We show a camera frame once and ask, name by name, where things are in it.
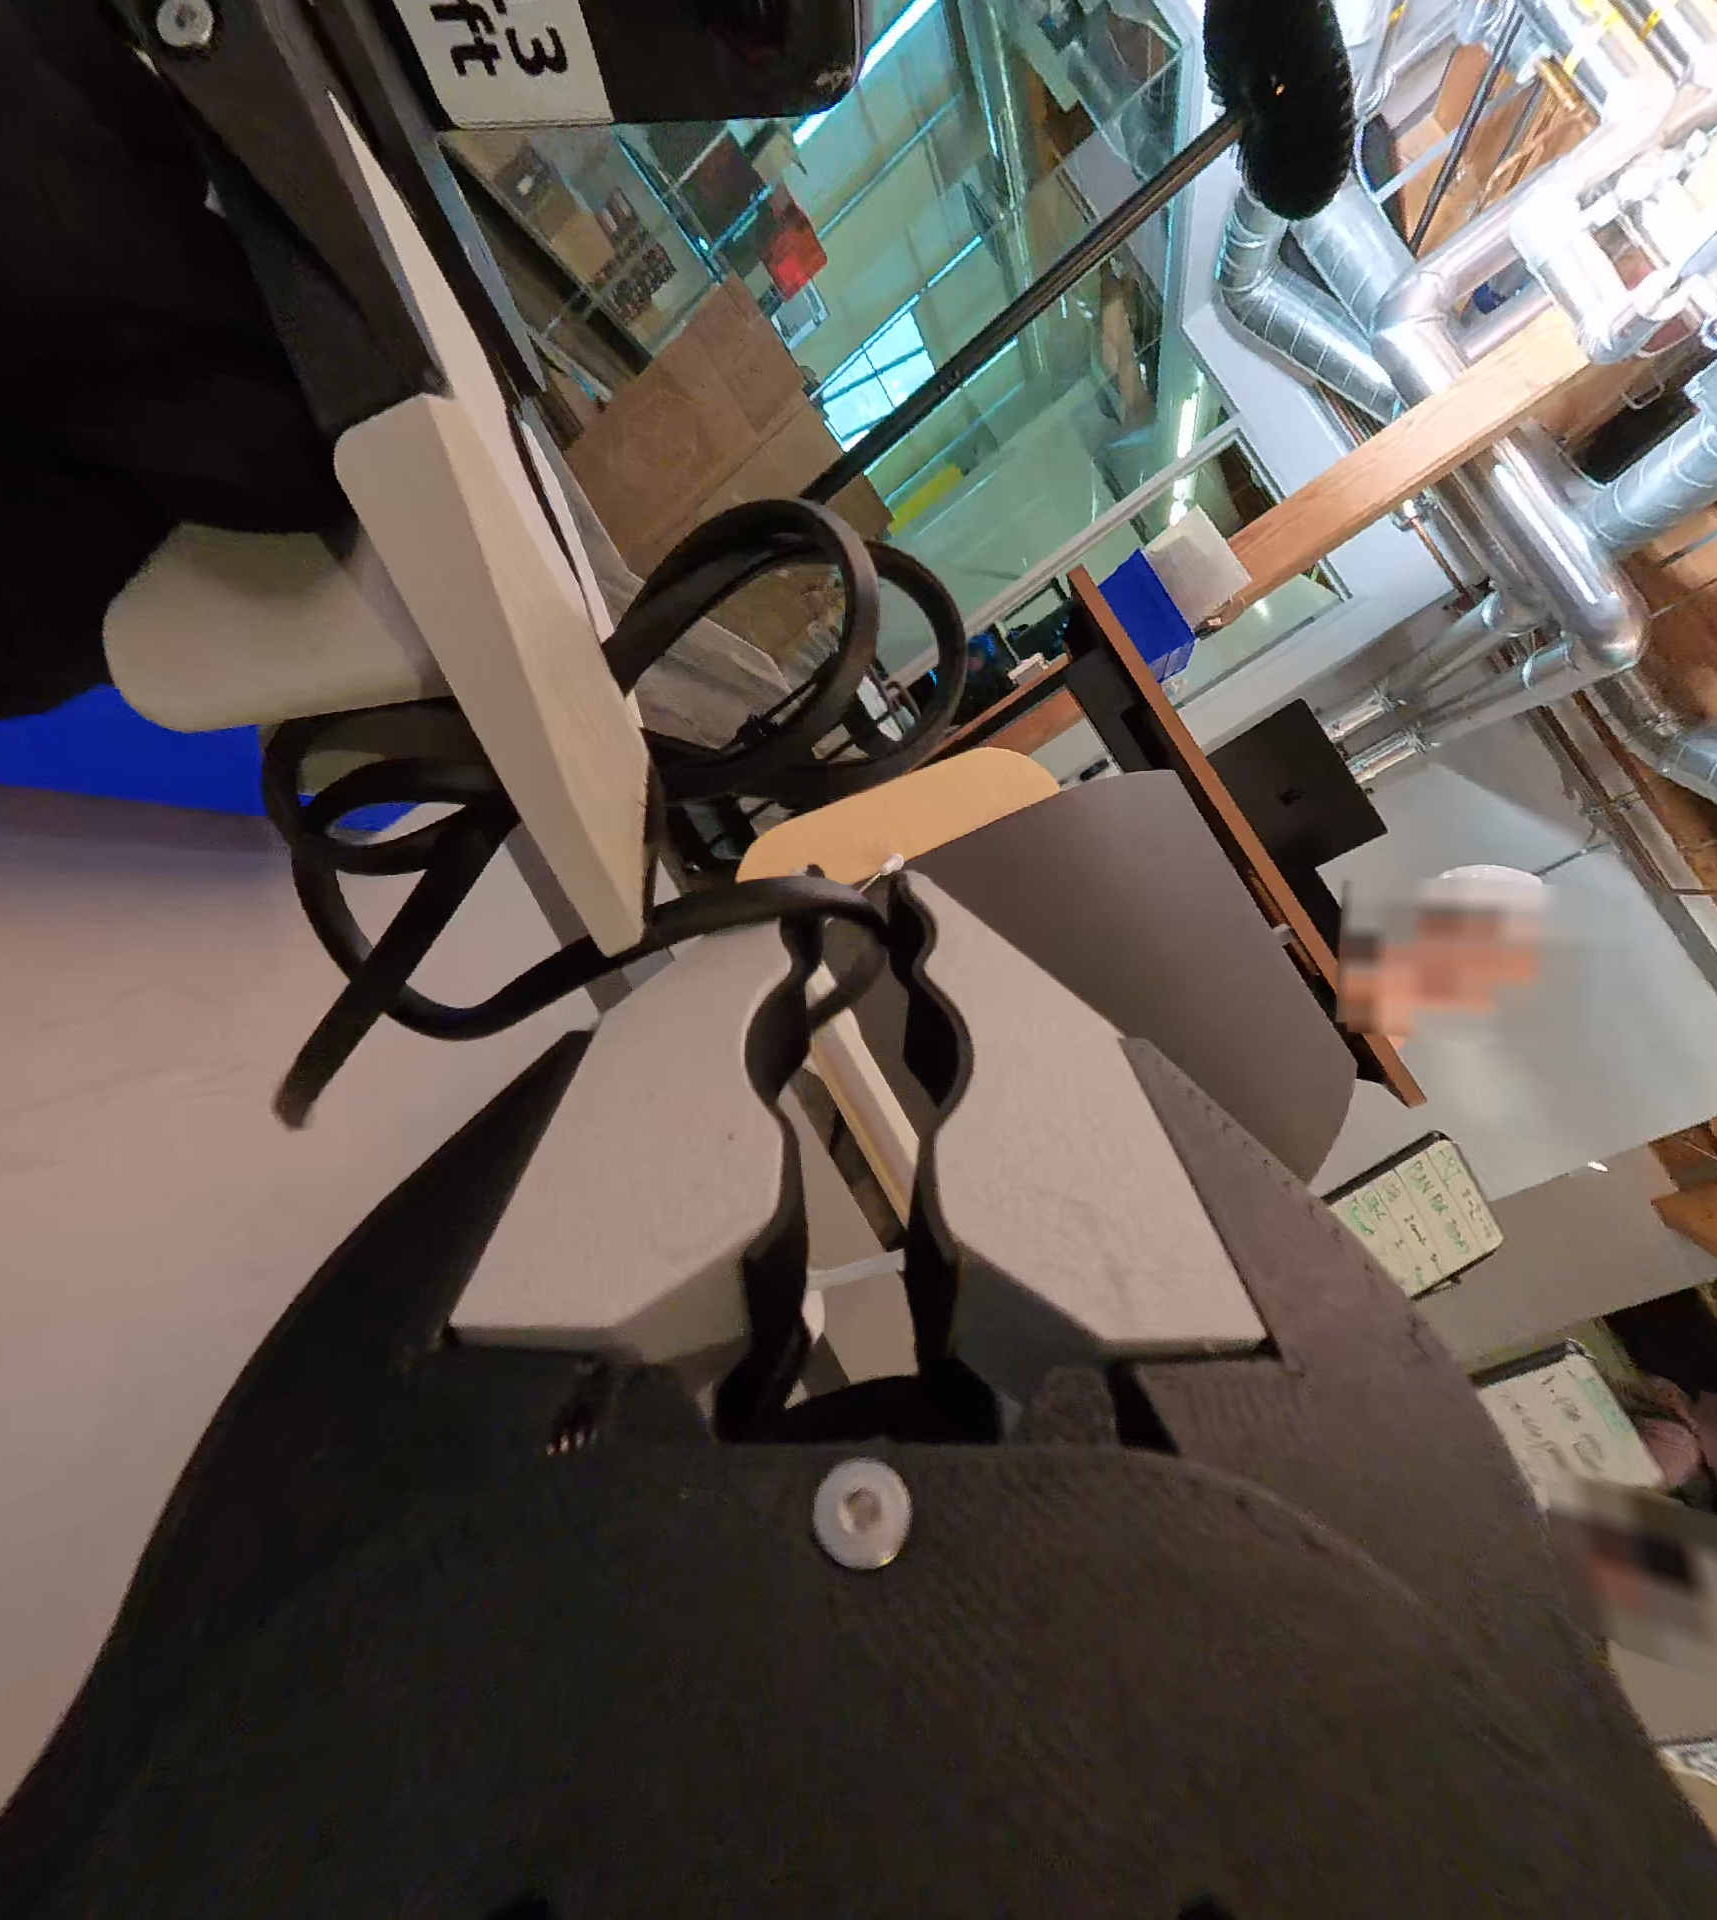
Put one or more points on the wooden board with black mat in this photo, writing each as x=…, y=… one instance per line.
x=1128, y=960

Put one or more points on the white board stand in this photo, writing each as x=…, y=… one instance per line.
x=858, y=1201

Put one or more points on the whiteboard with writing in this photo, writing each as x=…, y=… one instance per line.
x=1573, y=1427
x=1412, y=1216

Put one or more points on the orange 3D printer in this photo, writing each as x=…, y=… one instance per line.
x=791, y=241

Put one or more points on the large cardboard box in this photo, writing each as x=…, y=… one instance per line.
x=708, y=421

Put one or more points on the wooden standing desk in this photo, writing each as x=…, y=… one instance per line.
x=1248, y=781

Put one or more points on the blue plastic bin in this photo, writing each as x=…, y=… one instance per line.
x=78, y=767

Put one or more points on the silver bent duct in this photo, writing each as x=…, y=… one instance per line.
x=1489, y=421

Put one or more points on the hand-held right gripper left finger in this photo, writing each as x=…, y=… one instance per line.
x=618, y=1201

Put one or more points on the small blue bin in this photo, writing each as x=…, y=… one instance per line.
x=1158, y=637

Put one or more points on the black round-top pole stand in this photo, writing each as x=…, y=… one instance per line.
x=1278, y=90

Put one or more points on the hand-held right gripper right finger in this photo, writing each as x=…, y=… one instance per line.
x=1098, y=1201

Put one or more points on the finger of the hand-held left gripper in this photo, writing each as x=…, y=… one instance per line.
x=515, y=661

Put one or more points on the person's left hand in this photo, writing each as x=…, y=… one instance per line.
x=78, y=361

